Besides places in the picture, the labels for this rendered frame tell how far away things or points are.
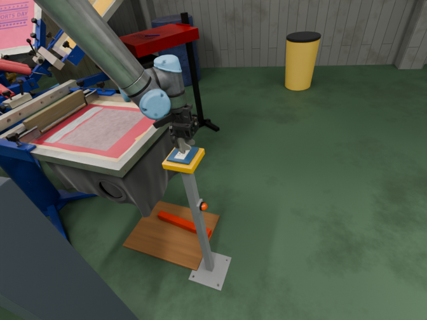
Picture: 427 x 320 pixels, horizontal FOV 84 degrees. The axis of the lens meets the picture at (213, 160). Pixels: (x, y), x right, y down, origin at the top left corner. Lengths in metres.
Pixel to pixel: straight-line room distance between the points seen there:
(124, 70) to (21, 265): 0.54
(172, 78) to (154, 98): 0.18
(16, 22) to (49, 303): 2.49
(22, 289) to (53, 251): 0.10
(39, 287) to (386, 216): 2.02
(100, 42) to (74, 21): 0.05
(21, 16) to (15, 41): 0.29
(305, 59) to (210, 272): 2.83
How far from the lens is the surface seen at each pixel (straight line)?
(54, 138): 1.39
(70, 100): 1.54
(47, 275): 0.88
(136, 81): 0.60
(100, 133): 1.29
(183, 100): 0.80
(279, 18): 4.46
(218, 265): 1.71
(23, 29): 2.87
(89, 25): 0.57
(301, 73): 3.62
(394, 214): 2.19
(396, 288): 1.86
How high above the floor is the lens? 1.53
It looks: 40 degrees down
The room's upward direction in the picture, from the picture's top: 8 degrees counter-clockwise
